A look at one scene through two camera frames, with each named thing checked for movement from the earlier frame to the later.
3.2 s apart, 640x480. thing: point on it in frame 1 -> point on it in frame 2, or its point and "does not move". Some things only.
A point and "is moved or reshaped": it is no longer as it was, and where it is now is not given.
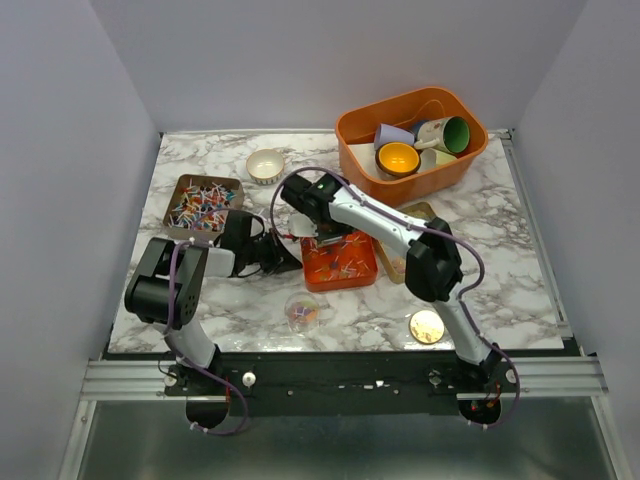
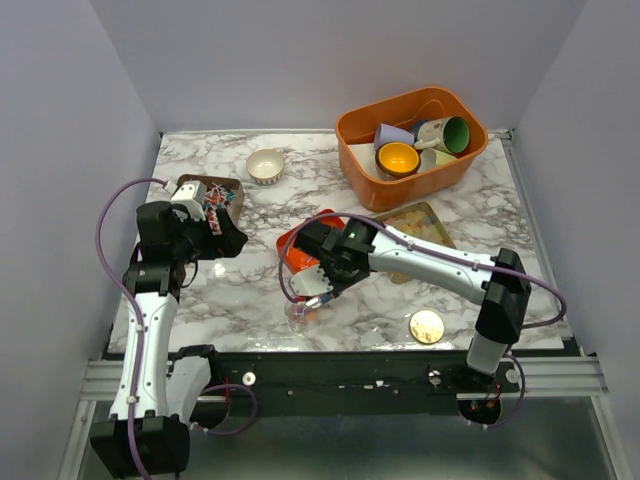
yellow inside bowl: (398, 159) does not move
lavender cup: (386, 134) does not move
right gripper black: (344, 231) -> (340, 286)
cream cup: (432, 157) does not move
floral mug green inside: (449, 134) does not move
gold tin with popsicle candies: (394, 259) -> (420, 222)
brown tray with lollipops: (199, 205) does not move
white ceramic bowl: (265, 166) does not move
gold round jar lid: (427, 326) does not move
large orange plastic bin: (357, 146) does not move
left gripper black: (281, 259) -> (227, 244)
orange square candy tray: (346, 263) is moved or reshaped
